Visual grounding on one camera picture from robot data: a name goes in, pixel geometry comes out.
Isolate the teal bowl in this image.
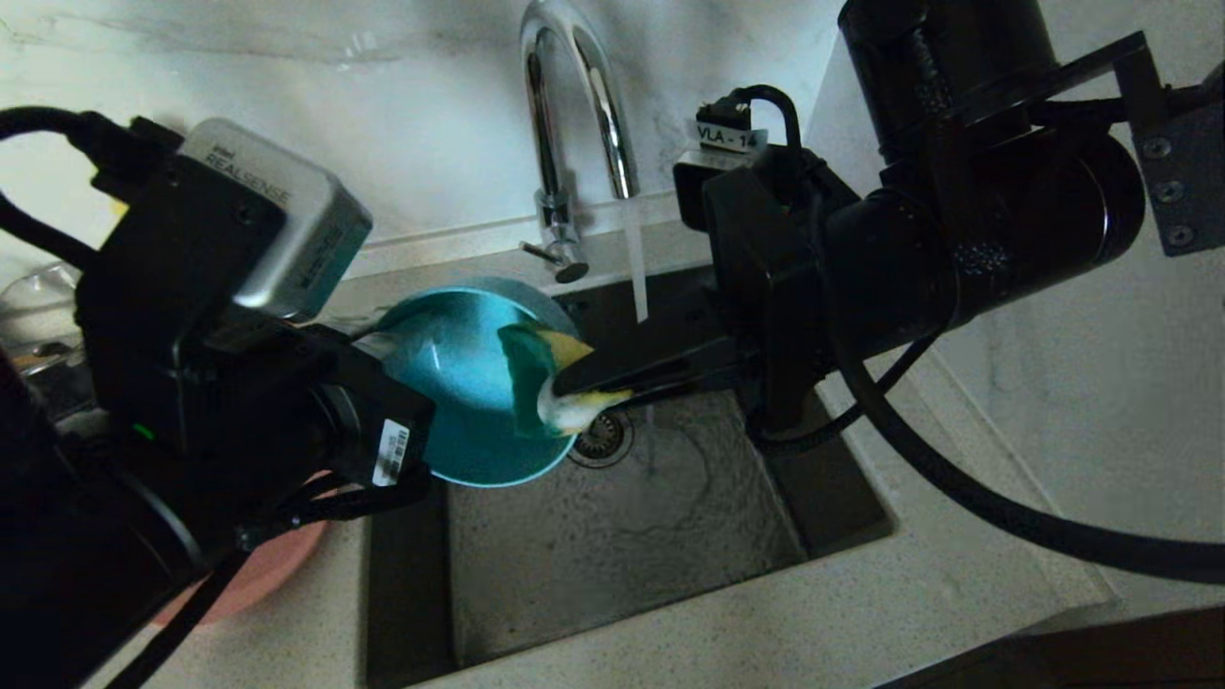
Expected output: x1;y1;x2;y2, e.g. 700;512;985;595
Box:
368;278;587;489

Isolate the yellow green sponge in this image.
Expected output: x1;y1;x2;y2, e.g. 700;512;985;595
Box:
498;321;635;441

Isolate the chrome gooseneck faucet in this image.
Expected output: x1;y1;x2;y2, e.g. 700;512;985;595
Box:
520;0;640;284

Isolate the stainless steel sink basin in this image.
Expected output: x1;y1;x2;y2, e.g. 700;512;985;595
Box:
362;260;896;689

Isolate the round metal drain strainer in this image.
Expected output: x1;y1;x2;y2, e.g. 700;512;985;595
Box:
569;410;635;469

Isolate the clear running water stream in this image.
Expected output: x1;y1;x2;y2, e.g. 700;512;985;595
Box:
620;199;661;475

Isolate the clear glass bowl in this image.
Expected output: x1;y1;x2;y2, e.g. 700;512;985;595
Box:
0;263;85;384

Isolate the pink plate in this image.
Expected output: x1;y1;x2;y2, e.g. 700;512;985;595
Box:
153;469;331;628

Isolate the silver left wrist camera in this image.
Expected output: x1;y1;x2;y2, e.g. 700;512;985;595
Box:
177;117;374;322

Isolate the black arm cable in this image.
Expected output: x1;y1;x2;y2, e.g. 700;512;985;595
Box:
0;105;432;689
723;84;1225;585

